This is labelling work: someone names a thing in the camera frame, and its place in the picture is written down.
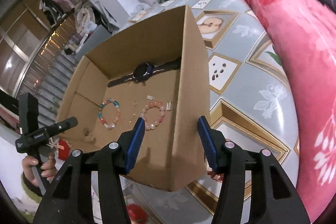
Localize brown cardboard box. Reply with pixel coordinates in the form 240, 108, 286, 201
56, 5, 211, 192

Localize red floral blanket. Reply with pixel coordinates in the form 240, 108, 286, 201
218, 0, 336, 224

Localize black purple smart watch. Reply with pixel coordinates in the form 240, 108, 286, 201
108, 61, 181, 88

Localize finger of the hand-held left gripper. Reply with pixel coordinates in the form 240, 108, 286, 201
43, 117, 78, 136

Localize multicolour bead bracelet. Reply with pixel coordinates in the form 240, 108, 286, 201
98, 98, 122, 130

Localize brown sliding door wardrobe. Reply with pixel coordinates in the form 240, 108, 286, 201
0, 0, 79, 109

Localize person's left hand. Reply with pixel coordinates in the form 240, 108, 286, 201
22, 156, 57, 187

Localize pile of clothes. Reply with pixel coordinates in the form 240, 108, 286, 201
73, 0, 105, 35

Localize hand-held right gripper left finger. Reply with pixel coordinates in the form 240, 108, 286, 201
33, 117, 146, 224

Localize pink orange bead bracelet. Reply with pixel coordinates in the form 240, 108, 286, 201
139, 100, 167, 131

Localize green fluffy cloth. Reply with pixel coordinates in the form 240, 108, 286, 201
21, 178, 53, 214

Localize hanging clothes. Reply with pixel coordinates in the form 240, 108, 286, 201
39, 0, 76, 22

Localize red bag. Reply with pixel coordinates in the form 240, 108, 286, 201
58, 139, 72, 161

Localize fruit print tablecloth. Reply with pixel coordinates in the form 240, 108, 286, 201
89, 0, 300, 224

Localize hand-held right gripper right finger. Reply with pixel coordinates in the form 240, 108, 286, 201
197, 115, 311, 224

